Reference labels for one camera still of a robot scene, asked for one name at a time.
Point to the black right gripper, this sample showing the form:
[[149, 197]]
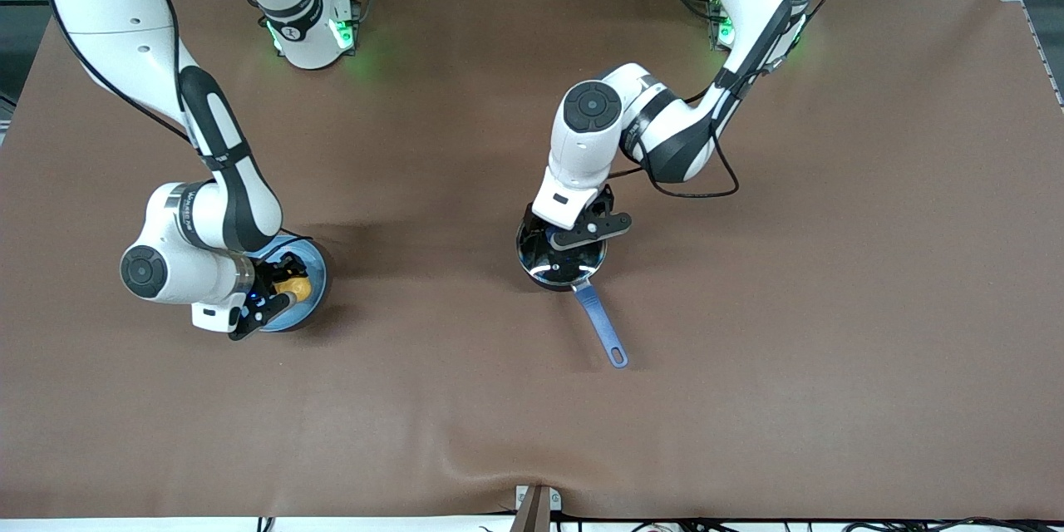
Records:
[[268, 276]]

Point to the brown table mat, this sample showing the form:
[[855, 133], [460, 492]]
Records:
[[416, 399]]

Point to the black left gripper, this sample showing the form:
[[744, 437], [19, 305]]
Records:
[[598, 208]]

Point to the blue round plate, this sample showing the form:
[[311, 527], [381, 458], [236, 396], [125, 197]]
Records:
[[307, 316]]

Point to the yellow potato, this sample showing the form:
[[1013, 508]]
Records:
[[298, 289]]

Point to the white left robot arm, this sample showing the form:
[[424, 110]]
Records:
[[582, 150]]

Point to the metal camera pole bracket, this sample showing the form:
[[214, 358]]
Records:
[[536, 509]]

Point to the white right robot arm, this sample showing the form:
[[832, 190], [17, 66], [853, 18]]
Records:
[[224, 183]]

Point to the glass lid blue knob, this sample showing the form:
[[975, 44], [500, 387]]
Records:
[[565, 268]]

